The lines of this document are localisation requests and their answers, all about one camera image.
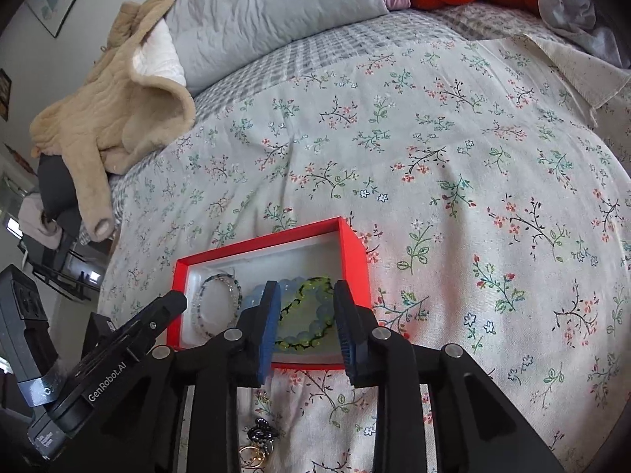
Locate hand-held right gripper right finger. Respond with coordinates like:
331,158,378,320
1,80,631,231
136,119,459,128
332,280,566,473

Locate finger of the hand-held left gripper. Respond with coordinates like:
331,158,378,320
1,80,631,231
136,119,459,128
109,290,189,356

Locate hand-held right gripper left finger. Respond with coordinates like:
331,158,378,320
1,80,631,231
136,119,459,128
106,280,283,473

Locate clear bead bracelet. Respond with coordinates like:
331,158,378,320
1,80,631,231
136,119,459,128
192,276,244,342

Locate pale blue bead bracelet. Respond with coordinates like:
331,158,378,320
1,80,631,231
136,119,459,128
239,278,297,327

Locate green bead bracelet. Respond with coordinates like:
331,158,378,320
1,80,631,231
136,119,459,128
273,276,347,356

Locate red jewelry box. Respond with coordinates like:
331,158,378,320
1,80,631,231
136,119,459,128
166,217,372,371

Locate gold and black jewellery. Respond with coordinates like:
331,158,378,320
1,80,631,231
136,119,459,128
246,419,282,447

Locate dark chair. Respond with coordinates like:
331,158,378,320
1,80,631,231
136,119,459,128
19,152,110,301

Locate floral bedsheet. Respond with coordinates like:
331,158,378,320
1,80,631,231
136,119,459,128
101,34,631,473

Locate beige fleece jacket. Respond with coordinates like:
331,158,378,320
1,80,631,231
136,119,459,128
30,0,198,244

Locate white quilted cloth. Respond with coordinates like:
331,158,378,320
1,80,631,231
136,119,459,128
132,20,189,88

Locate grey quilted pillow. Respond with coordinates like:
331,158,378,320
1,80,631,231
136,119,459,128
162,0,391,97

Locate white floral cloth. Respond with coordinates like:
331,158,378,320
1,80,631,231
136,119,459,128
479,34,631,130

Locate grey crumpled blanket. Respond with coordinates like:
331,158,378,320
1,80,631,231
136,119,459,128
534,0,631,69

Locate gold ring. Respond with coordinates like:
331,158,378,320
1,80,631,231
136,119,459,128
239,445,270,470

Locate small dark wall frame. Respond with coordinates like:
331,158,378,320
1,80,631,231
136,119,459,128
0,68,12,122

